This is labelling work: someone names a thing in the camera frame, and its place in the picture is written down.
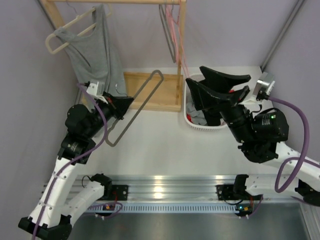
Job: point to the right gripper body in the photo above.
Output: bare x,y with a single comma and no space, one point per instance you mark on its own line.
235,112

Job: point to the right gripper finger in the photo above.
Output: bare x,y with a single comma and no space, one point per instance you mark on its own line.
203,97
221,82

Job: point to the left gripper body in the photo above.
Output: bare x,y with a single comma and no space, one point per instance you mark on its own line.
107,106

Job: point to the light grey tank top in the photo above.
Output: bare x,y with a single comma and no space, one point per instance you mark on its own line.
201,122

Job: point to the red tank top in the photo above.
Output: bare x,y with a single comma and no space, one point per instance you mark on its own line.
192,113

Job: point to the taupe hanger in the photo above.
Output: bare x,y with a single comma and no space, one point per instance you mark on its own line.
167,34

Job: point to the pink hanger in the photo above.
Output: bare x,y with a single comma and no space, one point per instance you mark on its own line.
182,64
174,25

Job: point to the black tank top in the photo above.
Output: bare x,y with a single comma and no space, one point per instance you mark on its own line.
213,119

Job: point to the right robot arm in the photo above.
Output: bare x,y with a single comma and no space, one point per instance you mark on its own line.
261,137

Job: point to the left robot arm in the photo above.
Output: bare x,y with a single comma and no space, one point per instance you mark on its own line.
53,218

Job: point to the far grey tank top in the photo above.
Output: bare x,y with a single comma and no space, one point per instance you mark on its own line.
93,56

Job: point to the white plastic basket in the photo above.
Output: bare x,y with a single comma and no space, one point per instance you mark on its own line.
187,97

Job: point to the wooden clothes rack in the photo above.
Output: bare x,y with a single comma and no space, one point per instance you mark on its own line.
167,97

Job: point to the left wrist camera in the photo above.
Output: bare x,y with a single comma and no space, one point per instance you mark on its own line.
95,88

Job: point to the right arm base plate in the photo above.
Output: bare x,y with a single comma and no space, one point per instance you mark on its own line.
225,192

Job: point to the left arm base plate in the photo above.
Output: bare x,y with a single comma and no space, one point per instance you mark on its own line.
119,192

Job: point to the aluminium mounting rail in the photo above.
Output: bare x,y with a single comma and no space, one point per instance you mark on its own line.
201,188

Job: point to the slotted cable duct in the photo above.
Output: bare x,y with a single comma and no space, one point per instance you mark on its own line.
223,208

